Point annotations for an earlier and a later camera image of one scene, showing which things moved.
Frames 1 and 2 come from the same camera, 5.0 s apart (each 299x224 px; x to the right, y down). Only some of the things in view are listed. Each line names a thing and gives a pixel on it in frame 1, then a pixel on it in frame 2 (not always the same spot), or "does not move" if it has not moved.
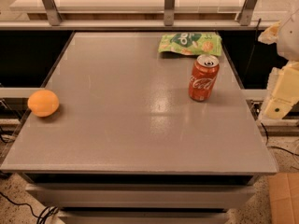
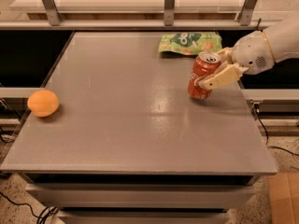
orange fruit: x=43 y=103 does not move
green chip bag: x=194 y=43 does not move
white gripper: x=290 y=39 → x=251 y=54
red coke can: x=203 y=77 does not move
